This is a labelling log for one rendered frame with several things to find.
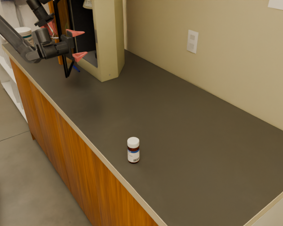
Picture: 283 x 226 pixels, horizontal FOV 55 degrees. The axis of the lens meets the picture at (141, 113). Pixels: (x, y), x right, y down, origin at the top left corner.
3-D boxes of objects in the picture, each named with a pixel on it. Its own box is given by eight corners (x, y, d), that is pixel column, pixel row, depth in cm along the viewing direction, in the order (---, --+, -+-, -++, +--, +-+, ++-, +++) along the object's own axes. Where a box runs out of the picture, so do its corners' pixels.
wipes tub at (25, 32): (32, 45, 204) (27, 25, 195) (37, 50, 195) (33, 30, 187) (14, 49, 197) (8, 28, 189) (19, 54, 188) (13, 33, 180)
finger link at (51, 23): (50, 36, 147) (40, 20, 142) (62, 30, 145) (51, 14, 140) (47, 40, 141) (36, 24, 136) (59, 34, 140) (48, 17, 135)
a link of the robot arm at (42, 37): (33, 62, 124) (27, 62, 116) (24, 36, 122) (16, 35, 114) (59, 54, 124) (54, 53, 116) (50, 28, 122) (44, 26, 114)
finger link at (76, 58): (89, 44, 126) (70, 49, 121) (91, 58, 130) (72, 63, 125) (82, 40, 131) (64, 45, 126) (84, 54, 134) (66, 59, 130)
